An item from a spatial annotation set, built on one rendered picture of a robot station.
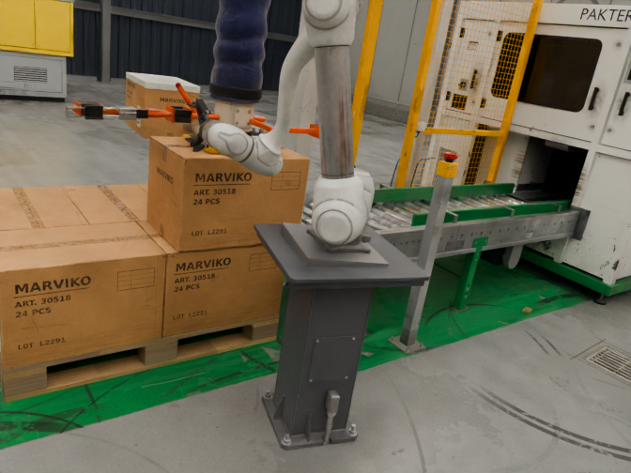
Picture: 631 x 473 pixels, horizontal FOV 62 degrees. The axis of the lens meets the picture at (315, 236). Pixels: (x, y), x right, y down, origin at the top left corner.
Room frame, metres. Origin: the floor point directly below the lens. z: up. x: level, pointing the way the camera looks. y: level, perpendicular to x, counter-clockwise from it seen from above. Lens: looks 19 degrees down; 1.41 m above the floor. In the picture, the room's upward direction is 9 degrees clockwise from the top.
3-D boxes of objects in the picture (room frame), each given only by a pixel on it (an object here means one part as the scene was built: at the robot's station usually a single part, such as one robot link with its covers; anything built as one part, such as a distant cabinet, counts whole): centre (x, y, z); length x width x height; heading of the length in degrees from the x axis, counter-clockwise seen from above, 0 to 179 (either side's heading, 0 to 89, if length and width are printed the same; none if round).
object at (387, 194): (3.70, -0.84, 0.60); 1.60 x 0.10 x 0.09; 128
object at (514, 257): (3.68, -1.29, 0.30); 0.53 x 0.39 x 0.22; 38
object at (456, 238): (3.02, -0.93, 0.50); 2.31 x 0.05 x 0.19; 128
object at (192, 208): (2.34, 0.43, 0.74); 0.60 x 0.40 x 0.40; 128
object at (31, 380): (2.37, 0.90, 0.07); 1.20 x 1.00 x 0.14; 128
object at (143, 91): (4.15, 1.35, 0.82); 0.60 x 0.40 x 0.40; 33
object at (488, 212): (3.28, -1.17, 0.60); 1.60 x 0.10 x 0.09; 128
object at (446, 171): (2.51, -0.57, 0.50); 0.07 x 0.07 x 1.00; 38
